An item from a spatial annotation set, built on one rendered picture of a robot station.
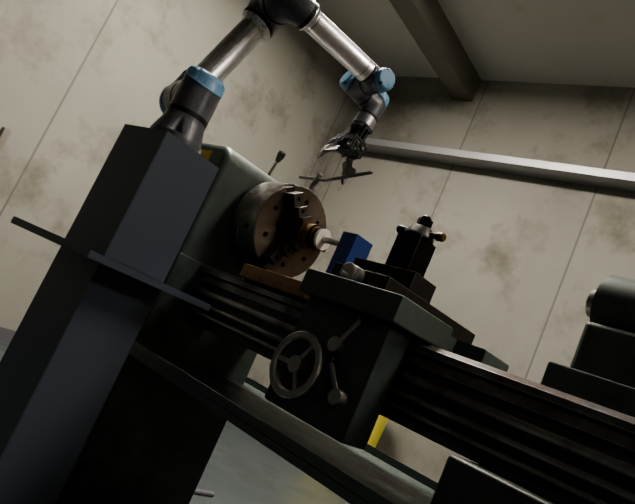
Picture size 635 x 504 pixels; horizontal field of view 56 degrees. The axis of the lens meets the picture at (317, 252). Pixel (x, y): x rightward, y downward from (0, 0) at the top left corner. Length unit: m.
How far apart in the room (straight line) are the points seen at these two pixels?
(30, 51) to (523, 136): 3.67
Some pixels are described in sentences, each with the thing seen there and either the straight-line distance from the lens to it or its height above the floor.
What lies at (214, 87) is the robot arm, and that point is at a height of 1.29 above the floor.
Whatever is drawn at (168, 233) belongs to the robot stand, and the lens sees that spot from 1.64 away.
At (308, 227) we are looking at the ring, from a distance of 1.91.
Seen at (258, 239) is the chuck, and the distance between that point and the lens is 1.93.
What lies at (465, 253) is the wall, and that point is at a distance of 4.96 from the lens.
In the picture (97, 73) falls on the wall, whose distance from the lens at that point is 4.44.
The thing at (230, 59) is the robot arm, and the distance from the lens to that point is 1.93.
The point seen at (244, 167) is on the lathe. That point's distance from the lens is 2.06.
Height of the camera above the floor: 0.74
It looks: 9 degrees up
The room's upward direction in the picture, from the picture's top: 24 degrees clockwise
